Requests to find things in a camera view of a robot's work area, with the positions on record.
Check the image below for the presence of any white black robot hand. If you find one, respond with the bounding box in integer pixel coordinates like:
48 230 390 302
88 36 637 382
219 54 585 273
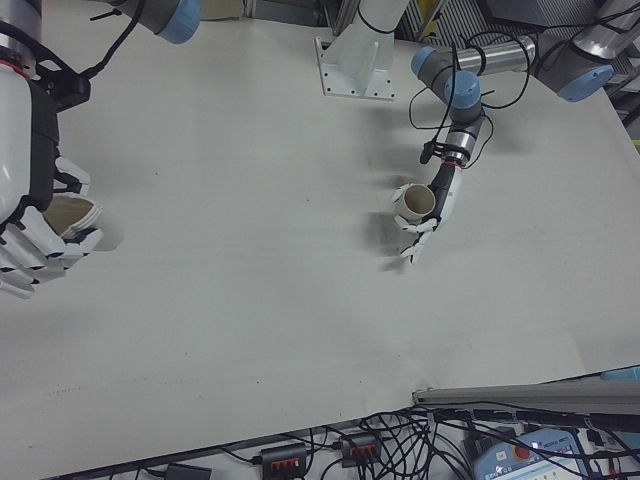
0 62 106 301
391 160 466 267

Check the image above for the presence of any beige paper cup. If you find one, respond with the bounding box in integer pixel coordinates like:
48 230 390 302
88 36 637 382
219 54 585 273
392 183 437 225

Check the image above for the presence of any white paper cup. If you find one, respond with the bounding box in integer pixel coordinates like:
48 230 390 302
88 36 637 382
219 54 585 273
42 195 125 253

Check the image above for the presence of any ribbed metal grille panel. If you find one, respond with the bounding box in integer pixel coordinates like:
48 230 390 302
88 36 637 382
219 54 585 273
394 0 484 50

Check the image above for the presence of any grey metal box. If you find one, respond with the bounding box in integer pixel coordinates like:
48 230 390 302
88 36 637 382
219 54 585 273
482 0 557 24

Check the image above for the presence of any light blue plastic object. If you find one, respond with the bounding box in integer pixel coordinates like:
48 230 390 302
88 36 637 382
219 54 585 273
599 365 640 384

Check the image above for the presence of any black hub with orange ports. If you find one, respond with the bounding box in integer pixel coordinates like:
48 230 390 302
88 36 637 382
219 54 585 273
338 432 379 464
259 442 309 474

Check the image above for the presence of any blue white teach pendant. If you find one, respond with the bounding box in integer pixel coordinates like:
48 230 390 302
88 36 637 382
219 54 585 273
467 428 590 480

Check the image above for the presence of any black power adapter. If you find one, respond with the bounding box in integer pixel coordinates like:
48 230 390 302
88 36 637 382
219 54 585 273
164 462 214 480

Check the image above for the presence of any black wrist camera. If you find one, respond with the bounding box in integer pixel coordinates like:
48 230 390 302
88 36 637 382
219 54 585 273
419 141 447 165
29 57 93 117

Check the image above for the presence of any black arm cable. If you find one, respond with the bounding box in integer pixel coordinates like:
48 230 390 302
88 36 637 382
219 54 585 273
29 0 147 81
408 32 547 170

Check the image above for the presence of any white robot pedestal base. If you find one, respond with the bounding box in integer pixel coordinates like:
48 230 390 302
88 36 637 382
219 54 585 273
313 0 412 101

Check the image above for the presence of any aluminium rail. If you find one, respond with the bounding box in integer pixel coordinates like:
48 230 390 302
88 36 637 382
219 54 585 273
412 375 640 420

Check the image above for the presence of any tangled black cable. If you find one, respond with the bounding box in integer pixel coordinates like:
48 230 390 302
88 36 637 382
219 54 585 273
319 407 474 480

